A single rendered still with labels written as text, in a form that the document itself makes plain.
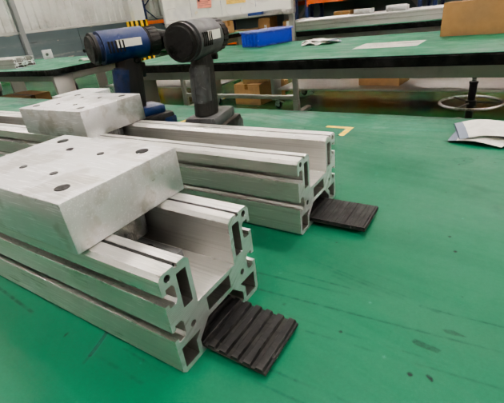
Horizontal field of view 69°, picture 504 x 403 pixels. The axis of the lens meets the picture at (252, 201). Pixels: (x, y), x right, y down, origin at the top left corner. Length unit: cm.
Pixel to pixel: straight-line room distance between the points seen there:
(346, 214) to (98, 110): 37
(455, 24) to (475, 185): 175
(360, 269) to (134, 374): 21
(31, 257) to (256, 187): 22
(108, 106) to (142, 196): 30
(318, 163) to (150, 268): 26
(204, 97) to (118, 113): 14
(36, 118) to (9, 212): 35
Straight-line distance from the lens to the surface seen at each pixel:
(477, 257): 39
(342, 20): 384
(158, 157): 31
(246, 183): 40
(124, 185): 29
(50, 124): 64
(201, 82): 64
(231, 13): 373
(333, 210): 43
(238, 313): 30
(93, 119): 58
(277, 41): 278
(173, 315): 25
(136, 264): 25
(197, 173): 44
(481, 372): 30
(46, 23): 1369
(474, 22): 222
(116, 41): 79
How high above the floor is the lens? 100
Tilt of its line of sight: 27 degrees down
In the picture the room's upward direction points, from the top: 7 degrees counter-clockwise
